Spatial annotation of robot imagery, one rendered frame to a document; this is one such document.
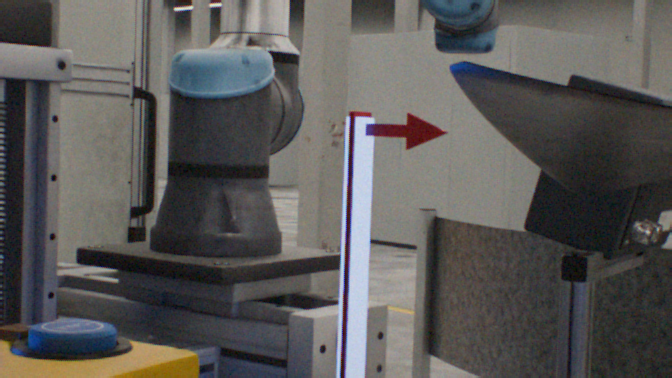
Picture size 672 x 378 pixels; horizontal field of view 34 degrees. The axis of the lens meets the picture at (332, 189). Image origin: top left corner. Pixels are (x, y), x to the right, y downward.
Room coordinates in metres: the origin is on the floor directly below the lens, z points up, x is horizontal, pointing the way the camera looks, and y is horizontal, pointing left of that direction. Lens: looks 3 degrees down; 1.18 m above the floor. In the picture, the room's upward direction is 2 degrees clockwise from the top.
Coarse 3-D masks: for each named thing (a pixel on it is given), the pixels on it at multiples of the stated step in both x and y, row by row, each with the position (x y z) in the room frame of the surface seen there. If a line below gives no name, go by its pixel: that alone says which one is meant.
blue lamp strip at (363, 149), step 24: (360, 120) 0.70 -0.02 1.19; (360, 144) 0.70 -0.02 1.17; (360, 168) 0.70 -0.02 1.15; (360, 192) 0.70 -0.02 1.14; (360, 216) 0.71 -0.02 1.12; (360, 240) 0.71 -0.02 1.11; (360, 264) 0.71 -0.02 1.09; (360, 288) 0.71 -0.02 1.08; (360, 312) 0.71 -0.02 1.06; (360, 336) 0.71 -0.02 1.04; (360, 360) 0.71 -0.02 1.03
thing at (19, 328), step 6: (12, 324) 0.52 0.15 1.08; (18, 324) 0.52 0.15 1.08; (24, 324) 0.52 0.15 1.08; (30, 324) 0.52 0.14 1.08; (0, 330) 0.51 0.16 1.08; (6, 330) 0.51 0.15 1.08; (12, 330) 0.51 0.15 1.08; (18, 330) 0.51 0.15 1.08; (24, 330) 0.51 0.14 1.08; (0, 336) 0.51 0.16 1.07; (6, 336) 0.51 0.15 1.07; (12, 336) 0.51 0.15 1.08; (18, 336) 0.51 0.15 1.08; (24, 336) 0.51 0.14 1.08
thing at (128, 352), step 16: (0, 352) 0.49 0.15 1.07; (16, 352) 0.48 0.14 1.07; (32, 352) 0.48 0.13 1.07; (48, 352) 0.48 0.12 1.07; (96, 352) 0.48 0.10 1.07; (112, 352) 0.49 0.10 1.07; (128, 352) 0.50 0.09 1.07; (144, 352) 0.50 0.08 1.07; (160, 352) 0.50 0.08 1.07; (176, 352) 0.50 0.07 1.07; (192, 352) 0.50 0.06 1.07; (0, 368) 0.45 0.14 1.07; (16, 368) 0.46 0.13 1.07; (32, 368) 0.46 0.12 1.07; (48, 368) 0.46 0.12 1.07; (64, 368) 0.46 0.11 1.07; (80, 368) 0.46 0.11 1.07; (96, 368) 0.46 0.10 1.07; (112, 368) 0.46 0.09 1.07; (128, 368) 0.47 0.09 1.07; (144, 368) 0.47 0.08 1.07; (160, 368) 0.48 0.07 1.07; (176, 368) 0.49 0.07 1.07; (192, 368) 0.50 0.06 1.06
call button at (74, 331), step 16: (64, 320) 0.52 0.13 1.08; (80, 320) 0.52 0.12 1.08; (32, 336) 0.49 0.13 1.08; (48, 336) 0.48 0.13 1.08; (64, 336) 0.48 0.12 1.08; (80, 336) 0.48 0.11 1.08; (96, 336) 0.49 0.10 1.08; (112, 336) 0.50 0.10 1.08; (64, 352) 0.48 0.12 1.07; (80, 352) 0.48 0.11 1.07
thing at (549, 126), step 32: (480, 96) 0.62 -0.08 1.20; (512, 96) 0.60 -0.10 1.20; (544, 96) 0.58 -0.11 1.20; (576, 96) 0.56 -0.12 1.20; (608, 96) 0.55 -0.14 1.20; (512, 128) 0.67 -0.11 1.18; (544, 128) 0.66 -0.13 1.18; (576, 128) 0.64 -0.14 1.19; (608, 128) 0.63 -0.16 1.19; (640, 128) 0.62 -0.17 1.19; (544, 160) 0.71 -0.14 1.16; (576, 160) 0.70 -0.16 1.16; (608, 160) 0.69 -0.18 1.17; (640, 160) 0.69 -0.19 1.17; (576, 192) 0.75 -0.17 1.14; (608, 192) 0.74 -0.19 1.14
